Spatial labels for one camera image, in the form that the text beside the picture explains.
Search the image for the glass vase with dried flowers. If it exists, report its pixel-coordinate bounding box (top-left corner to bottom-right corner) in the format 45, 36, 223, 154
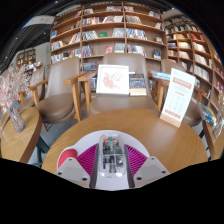
0, 64, 33, 134
213, 89, 224, 139

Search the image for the white sign on wooden base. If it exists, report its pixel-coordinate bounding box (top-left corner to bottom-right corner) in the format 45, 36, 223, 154
159, 67, 197, 129

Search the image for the round wooden side table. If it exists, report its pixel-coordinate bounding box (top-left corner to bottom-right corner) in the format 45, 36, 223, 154
202, 121, 224, 162
0, 106, 51, 165

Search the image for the blue and yellow book stack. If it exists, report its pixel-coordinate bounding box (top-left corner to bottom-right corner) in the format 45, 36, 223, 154
197, 101, 218, 126

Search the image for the curved wooden bookshelf unit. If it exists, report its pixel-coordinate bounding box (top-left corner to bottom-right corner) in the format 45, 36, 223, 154
164, 14, 224, 101

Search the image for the distant wooden bookshelf unit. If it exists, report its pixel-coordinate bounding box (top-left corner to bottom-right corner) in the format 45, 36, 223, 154
16, 48, 37, 69

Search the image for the wide wooden bookshelf unit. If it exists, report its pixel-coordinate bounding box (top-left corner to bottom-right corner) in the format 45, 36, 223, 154
49, 1, 167, 69

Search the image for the dark book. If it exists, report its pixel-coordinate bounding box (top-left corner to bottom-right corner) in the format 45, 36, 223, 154
128, 73, 148, 97

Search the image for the transparent computer mouse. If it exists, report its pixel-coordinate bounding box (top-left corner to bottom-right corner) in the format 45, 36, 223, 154
97, 134, 128, 178

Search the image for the light blue book stack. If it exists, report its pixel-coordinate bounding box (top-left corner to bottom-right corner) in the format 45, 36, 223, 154
149, 69, 173, 83

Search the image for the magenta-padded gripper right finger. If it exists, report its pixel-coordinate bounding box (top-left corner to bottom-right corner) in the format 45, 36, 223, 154
124, 143, 171, 190

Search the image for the white framed floral picture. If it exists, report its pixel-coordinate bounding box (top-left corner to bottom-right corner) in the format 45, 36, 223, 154
95, 64, 130, 96

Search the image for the white mouse pad red rest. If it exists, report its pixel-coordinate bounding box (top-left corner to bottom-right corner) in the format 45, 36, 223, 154
56, 129, 151, 192

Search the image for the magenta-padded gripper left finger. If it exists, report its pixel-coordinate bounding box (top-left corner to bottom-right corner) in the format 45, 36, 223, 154
54, 143, 100, 190

